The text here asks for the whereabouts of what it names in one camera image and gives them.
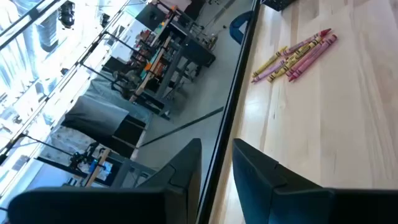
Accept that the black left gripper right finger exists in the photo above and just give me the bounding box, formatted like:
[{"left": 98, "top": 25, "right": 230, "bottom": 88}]
[{"left": 232, "top": 138, "right": 398, "bottom": 224}]

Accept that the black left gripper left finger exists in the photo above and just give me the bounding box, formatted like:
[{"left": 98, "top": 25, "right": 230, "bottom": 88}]
[{"left": 7, "top": 138, "right": 202, "bottom": 224}]

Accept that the light grey curtain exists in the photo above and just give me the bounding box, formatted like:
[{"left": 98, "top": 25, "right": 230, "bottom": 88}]
[{"left": 83, "top": 70, "right": 153, "bottom": 125}]

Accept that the patterned white curtain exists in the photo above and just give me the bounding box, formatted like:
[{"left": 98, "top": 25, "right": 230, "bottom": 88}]
[{"left": 40, "top": 126, "right": 100, "bottom": 166}]

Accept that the blue chair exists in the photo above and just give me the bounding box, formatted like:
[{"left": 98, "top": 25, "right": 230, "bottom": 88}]
[{"left": 229, "top": 10, "right": 255, "bottom": 45}]

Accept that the black computer monitor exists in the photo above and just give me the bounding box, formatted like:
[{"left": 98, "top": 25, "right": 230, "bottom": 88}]
[{"left": 135, "top": 2, "right": 169, "bottom": 32}]

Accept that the black frame workbench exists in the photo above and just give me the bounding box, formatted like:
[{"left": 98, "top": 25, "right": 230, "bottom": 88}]
[
  {"left": 128, "top": 6, "right": 218, "bottom": 122},
  {"left": 34, "top": 136, "right": 158, "bottom": 190}
]

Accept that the dark grey curtain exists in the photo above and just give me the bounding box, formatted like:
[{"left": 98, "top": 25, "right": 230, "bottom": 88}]
[{"left": 61, "top": 95, "right": 130, "bottom": 147}]

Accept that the black ceiling track light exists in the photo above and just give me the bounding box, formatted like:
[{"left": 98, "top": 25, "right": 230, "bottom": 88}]
[{"left": 57, "top": 1, "right": 76, "bottom": 29}]

